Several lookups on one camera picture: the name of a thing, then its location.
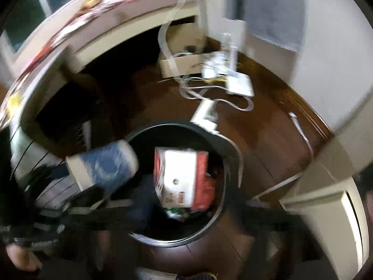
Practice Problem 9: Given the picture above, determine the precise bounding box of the thin white cable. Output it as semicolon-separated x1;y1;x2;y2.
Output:
256;112;315;200

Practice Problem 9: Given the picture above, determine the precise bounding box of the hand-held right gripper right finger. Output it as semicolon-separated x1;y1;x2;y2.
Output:
243;200;295;280

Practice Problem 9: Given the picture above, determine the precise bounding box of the blue white paper cup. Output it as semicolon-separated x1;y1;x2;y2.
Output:
65;139;139;193

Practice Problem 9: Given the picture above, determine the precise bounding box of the green wrapper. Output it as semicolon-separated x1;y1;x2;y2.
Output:
166;207;190;221

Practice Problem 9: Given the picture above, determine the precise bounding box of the beige bed frame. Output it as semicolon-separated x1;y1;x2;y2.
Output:
17;1;204;140

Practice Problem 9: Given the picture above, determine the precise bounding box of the bed with floral cover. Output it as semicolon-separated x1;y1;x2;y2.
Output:
0;0;196;123

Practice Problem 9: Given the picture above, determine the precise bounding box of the white power strip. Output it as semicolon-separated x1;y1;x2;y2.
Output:
190;98;220;133

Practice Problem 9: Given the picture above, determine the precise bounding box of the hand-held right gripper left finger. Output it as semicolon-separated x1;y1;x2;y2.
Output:
93;206;143;280

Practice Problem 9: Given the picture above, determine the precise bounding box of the dark window pane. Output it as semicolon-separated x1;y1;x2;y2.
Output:
4;0;98;51

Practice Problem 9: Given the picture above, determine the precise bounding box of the white red carton box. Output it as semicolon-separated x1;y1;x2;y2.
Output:
153;147;209;208

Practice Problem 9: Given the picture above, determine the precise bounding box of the person's left hand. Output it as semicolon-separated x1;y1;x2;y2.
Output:
5;241;43;272

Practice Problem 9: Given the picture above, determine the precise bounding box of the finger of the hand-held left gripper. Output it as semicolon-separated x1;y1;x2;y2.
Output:
62;185;133;212

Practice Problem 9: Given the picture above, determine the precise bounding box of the white router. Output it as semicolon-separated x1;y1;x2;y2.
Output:
225;33;255;97

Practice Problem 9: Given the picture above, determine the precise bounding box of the white board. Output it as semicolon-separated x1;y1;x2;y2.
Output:
278;159;366;272

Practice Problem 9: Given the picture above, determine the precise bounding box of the black trash bin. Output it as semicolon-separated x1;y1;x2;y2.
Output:
125;122;243;247

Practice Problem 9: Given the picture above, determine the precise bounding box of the grey hanging cloth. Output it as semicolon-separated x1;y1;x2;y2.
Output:
227;0;304;52

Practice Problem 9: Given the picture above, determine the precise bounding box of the cardboard box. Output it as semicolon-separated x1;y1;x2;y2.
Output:
159;23;222;77

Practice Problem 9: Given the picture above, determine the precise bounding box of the white checkered cloth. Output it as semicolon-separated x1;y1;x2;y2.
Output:
9;128;60;183

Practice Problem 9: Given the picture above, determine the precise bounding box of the red plastic bag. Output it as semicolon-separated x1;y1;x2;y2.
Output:
191;151;217;212

